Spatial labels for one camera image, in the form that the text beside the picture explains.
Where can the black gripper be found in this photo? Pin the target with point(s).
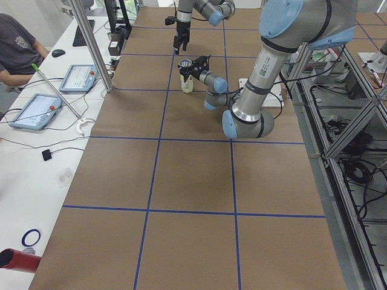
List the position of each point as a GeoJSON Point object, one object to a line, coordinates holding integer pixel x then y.
{"type": "Point", "coordinates": [182, 29]}
{"type": "Point", "coordinates": [194, 73]}

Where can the white tennis ball can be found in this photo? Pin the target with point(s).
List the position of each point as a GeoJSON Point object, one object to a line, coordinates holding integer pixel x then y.
{"type": "Point", "coordinates": [186, 78]}

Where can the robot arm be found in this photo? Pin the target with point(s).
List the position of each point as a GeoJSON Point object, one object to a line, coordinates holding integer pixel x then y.
{"type": "Point", "coordinates": [284, 26]}
{"type": "Point", "coordinates": [213, 12]}

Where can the black box white label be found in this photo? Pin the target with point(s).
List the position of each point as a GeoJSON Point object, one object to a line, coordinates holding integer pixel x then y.
{"type": "Point", "coordinates": [116, 44]}

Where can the black monitor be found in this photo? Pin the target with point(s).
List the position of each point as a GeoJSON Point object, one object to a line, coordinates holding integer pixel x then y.
{"type": "Point", "coordinates": [112, 8]}

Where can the teach pendant far tablet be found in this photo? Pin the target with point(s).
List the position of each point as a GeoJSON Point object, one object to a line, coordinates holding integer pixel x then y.
{"type": "Point", "coordinates": [79, 79]}

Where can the teach pendant tablet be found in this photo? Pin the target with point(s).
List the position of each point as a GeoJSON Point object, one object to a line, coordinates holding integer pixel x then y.
{"type": "Point", "coordinates": [38, 112]}
{"type": "Point", "coordinates": [79, 79]}

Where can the white curved plastic piece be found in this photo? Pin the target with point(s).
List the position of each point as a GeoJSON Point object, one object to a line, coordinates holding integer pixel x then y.
{"type": "Point", "coordinates": [81, 122]}

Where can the black computer mouse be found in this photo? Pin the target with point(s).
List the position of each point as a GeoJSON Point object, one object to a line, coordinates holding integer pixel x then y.
{"type": "Point", "coordinates": [57, 53]}

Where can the teach pendant near tablet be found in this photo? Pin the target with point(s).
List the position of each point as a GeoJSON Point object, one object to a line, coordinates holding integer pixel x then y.
{"type": "Point", "coordinates": [38, 112]}

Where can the seated person grey shirt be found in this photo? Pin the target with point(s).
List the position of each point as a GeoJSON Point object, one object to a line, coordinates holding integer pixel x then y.
{"type": "Point", "coordinates": [19, 51]}

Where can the small black square pad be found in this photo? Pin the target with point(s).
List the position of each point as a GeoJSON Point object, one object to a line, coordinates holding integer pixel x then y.
{"type": "Point", "coordinates": [46, 154]}

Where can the red cylinder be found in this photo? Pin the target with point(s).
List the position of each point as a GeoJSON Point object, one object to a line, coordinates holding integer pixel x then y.
{"type": "Point", "coordinates": [19, 261]}

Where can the aluminium frame post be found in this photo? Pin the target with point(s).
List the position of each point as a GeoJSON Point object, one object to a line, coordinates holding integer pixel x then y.
{"type": "Point", "coordinates": [82, 21]}

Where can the metal rod green handle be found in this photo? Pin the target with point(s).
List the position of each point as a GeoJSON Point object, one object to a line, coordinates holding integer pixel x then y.
{"type": "Point", "coordinates": [36, 68]}

